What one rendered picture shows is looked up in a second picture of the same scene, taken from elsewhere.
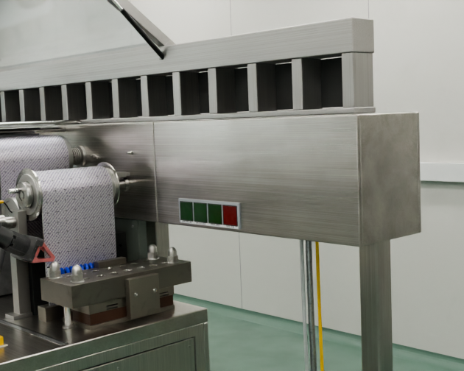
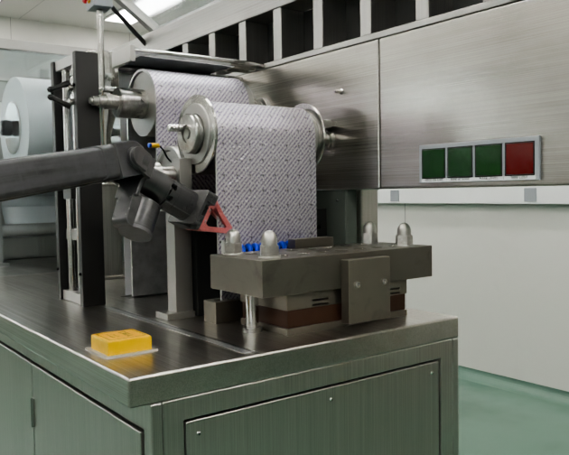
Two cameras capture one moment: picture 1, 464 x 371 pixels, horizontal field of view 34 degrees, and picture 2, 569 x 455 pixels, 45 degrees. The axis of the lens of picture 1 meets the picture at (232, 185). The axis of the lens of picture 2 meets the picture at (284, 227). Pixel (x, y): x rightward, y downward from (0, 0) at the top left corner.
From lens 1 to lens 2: 0.93 m
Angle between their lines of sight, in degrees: 7
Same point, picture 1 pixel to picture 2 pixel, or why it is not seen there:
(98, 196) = (294, 145)
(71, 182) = (257, 119)
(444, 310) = not seen: outside the picture
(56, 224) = (235, 178)
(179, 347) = (418, 373)
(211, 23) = not seen: hidden behind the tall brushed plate
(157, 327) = (389, 338)
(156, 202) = (378, 158)
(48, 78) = (221, 18)
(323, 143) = not seen: outside the picture
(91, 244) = (284, 215)
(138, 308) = (360, 306)
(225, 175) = (512, 95)
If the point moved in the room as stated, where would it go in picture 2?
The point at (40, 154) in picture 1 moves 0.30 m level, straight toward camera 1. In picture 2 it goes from (212, 96) to (218, 72)
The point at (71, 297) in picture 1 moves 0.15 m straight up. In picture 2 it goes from (260, 278) to (258, 183)
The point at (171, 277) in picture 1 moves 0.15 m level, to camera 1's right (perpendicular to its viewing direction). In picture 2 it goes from (405, 266) to (487, 266)
